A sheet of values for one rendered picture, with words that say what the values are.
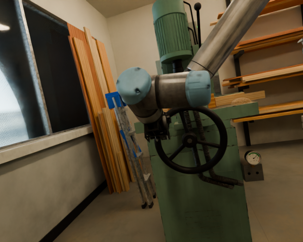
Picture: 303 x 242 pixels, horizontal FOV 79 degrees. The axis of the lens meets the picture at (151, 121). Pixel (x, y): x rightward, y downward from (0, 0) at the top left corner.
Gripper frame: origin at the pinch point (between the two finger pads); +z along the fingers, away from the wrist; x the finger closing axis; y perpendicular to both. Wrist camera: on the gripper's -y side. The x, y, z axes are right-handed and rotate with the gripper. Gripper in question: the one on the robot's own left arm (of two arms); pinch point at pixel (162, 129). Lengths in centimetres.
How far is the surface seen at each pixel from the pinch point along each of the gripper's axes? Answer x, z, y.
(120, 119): -51, 83, -50
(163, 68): 0, 34, -57
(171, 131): 1.2, 23.0, -7.4
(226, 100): 32, 32, -24
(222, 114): 26.4, 20.9, -11.1
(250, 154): 34.4, 25.0, 8.6
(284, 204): 73, 118, 33
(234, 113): 31.8, 21.0, -10.9
